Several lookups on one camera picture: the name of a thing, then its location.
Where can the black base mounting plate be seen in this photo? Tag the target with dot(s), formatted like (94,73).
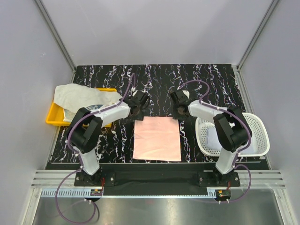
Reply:
(157,180)

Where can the black marble pattern mat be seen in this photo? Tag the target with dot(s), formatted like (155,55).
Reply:
(217,83)

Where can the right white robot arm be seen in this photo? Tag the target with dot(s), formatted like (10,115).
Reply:
(233,131)

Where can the cream white towel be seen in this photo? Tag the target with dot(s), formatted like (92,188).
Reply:
(74,96)

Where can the aluminium frame post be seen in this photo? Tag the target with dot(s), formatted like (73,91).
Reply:
(46,16)
(268,14)

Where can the light blue towel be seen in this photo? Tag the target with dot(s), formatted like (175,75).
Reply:
(214,146)

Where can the pink towel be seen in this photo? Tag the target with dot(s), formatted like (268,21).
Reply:
(157,138)

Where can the white perforated plastic basket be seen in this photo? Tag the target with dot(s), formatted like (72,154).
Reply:
(256,125)

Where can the slotted cable duct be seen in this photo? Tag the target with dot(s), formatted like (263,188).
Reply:
(50,192)

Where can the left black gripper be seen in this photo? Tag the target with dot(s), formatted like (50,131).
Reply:
(141,108)

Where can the yellow plastic tray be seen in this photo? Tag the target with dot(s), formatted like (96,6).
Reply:
(55,116)

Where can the right aluminium frame post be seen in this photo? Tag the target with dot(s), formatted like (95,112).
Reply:
(268,14)

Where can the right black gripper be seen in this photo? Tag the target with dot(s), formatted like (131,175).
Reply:
(175,116)

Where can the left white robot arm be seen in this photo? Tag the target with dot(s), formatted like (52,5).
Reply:
(85,128)

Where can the left aluminium frame post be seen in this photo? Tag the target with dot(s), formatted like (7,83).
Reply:
(46,16)

